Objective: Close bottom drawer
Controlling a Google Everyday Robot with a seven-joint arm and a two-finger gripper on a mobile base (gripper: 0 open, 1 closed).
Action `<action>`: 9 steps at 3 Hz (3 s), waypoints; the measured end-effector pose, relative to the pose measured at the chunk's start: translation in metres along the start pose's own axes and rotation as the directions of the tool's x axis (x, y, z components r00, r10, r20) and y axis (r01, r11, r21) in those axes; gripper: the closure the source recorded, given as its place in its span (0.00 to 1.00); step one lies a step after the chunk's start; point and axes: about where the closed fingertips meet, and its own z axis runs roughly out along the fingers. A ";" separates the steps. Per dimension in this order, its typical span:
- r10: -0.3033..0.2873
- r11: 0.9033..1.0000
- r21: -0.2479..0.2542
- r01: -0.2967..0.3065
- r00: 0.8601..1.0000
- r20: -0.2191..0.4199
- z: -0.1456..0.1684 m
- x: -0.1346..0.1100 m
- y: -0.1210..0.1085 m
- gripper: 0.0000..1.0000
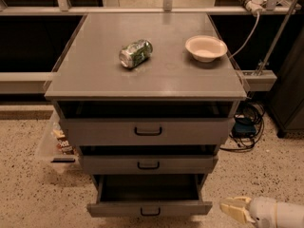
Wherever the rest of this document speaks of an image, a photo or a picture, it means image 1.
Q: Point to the metal diagonal rod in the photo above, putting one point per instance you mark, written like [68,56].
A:
[264,62]

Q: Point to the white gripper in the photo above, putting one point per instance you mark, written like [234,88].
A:
[261,210]

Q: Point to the brown snack packet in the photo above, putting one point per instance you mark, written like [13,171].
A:
[64,146]

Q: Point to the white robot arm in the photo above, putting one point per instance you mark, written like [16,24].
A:
[288,215]

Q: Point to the dark grey side cabinet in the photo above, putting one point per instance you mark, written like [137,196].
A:
[286,101]

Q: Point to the grey drawer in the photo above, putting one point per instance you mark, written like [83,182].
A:
[148,159]
[147,131]
[148,196]

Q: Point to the blue box on floor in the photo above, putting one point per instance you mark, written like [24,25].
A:
[244,128]

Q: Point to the grey top drawer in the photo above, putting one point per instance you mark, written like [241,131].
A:
[147,131]

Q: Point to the grey middle drawer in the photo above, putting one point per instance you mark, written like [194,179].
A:
[148,159]

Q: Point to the grey bottom drawer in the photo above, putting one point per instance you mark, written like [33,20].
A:
[148,196]

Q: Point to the white power strip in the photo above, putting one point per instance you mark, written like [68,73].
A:
[253,6]

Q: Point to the green soda can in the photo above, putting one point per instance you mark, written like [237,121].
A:
[135,53]

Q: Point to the clear plastic snack bin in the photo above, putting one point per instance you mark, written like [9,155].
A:
[48,152]

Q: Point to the white paper bowl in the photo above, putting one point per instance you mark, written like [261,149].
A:
[205,49]

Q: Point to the grey drawer cabinet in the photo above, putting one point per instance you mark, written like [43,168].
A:
[91,82]

